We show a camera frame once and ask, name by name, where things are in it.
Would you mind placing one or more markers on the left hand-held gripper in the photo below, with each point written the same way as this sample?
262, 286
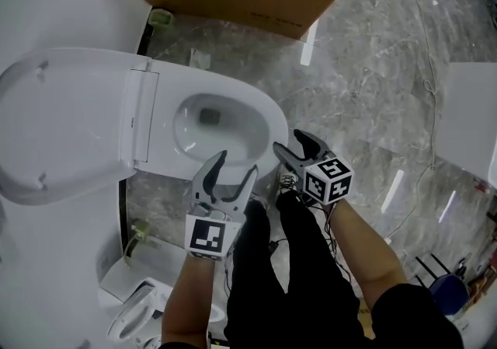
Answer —
206, 234

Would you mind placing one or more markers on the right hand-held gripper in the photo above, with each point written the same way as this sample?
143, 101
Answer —
330, 180

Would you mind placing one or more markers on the person's right forearm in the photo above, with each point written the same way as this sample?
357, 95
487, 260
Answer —
365, 246

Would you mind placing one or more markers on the person's left forearm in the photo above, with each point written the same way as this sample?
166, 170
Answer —
186, 301

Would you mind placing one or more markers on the white toilet bowl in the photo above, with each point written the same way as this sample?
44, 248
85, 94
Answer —
233, 118

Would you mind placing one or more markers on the white toilet with square tank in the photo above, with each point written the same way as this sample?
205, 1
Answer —
128, 293

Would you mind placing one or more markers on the white toilet lid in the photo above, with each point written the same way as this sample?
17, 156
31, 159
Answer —
66, 126

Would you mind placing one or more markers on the person's right shoe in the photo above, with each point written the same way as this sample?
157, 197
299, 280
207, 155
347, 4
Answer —
287, 180

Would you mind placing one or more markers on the person's black clothing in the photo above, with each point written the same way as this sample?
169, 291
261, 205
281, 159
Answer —
303, 281

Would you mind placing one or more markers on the white paper scrap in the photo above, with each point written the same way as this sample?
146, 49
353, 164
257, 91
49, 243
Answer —
200, 58

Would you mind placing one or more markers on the white cabinet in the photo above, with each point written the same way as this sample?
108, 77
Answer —
470, 118

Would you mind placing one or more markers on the blue stool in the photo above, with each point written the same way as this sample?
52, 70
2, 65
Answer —
450, 295

